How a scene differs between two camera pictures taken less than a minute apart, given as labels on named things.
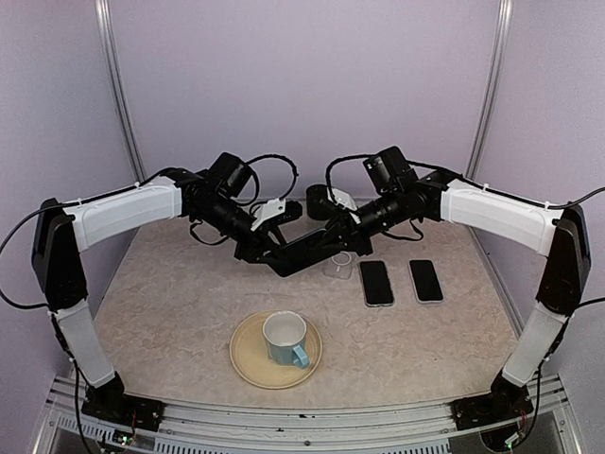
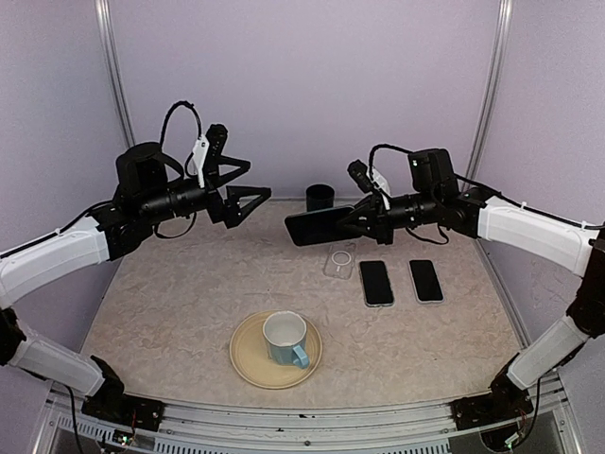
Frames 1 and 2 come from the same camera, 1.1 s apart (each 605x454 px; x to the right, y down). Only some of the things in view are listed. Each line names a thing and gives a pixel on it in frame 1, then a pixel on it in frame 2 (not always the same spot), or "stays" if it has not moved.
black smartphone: (376, 283) stays
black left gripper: (259, 242) to (228, 210)
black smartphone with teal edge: (425, 279) stays
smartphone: (426, 283) stays
